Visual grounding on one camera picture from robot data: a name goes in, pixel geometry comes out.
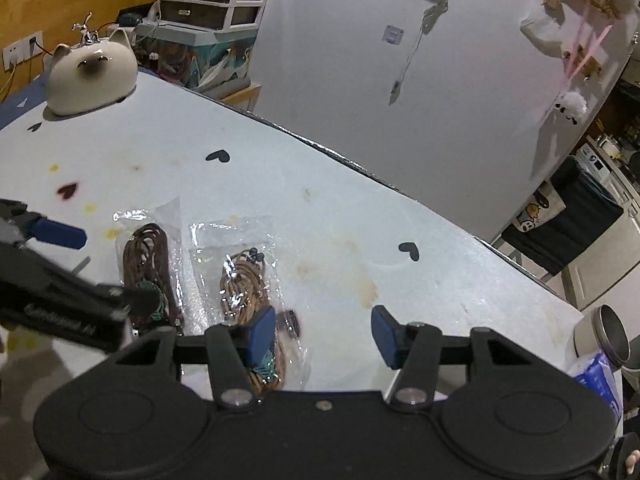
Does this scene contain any teal patterned storage box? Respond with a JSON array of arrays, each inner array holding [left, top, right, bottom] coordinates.
[[134, 17, 259, 95]]

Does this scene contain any pink ribbon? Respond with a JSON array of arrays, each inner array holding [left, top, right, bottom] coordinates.
[[559, 2, 615, 82]]

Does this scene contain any white cat-shaped ceramic ornament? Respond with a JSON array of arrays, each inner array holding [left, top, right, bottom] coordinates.
[[46, 11, 140, 119]]

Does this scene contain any black folded chair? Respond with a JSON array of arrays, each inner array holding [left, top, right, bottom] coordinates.
[[501, 155, 625, 277]]

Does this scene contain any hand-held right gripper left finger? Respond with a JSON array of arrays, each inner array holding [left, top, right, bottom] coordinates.
[[112, 306, 277, 411]]

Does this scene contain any white plush sheep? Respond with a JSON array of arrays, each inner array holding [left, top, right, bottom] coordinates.
[[552, 91, 589, 125]]

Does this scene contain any white hanging cloth pouch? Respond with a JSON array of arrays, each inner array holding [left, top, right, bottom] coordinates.
[[520, 2, 569, 59]]

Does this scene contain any white washing machine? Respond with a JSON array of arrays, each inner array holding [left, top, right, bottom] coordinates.
[[575, 142, 612, 173]]

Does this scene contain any brown cord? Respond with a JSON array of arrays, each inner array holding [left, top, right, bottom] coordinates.
[[189, 215, 312, 395], [113, 196, 187, 337]]

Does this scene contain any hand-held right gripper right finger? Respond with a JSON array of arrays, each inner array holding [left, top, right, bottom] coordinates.
[[371, 305, 533, 411]]

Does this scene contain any cream cartoon tote bag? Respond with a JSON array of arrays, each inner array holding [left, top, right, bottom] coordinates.
[[515, 182, 569, 234]]

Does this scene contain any white wall socket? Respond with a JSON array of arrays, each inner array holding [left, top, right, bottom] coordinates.
[[2, 32, 46, 72]]

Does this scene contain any grey round tin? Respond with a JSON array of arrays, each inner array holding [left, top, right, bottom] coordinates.
[[572, 304, 632, 369]]

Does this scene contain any hanging string charm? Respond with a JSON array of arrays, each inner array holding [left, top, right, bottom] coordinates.
[[389, 0, 449, 107]]

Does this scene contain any white plastic bag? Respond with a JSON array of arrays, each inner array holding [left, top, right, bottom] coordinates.
[[199, 47, 247, 92]]

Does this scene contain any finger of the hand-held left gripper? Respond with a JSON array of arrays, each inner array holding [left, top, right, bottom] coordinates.
[[0, 199, 88, 251], [22, 250, 161, 328]]

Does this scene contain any blue tissue pack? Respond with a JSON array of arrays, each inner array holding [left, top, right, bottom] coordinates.
[[569, 352, 624, 425]]

